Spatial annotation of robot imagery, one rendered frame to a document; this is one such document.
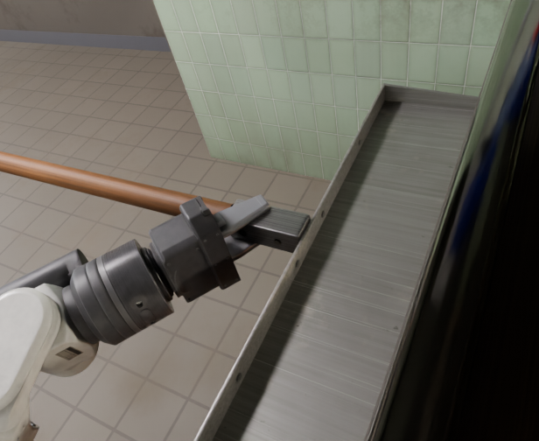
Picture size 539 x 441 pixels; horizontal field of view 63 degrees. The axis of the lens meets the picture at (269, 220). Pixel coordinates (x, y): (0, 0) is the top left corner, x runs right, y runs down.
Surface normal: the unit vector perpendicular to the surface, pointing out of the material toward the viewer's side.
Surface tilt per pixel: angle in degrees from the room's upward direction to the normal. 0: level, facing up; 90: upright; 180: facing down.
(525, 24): 8
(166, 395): 0
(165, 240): 0
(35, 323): 18
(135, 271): 29
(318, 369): 0
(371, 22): 90
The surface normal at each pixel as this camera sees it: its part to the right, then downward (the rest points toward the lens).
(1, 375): -0.03, -0.45
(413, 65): -0.44, 0.72
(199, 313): -0.18, -0.66
